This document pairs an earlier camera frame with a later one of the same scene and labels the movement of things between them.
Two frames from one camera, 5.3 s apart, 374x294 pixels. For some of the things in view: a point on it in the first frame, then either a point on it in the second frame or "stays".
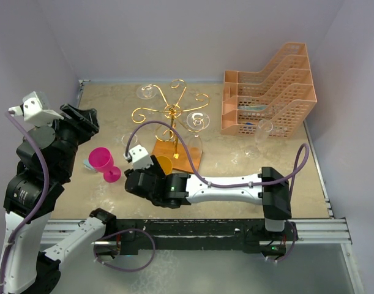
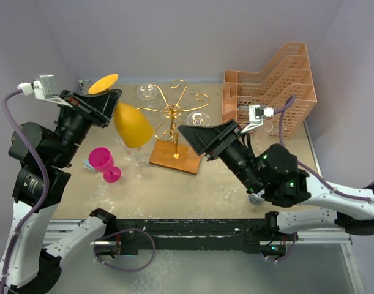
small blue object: (87, 165) stays
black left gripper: (84, 120) → (98, 106)
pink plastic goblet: (101, 159) stays
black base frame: (142, 234) stays
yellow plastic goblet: (165, 163) → (133, 124)
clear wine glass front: (146, 92) stays
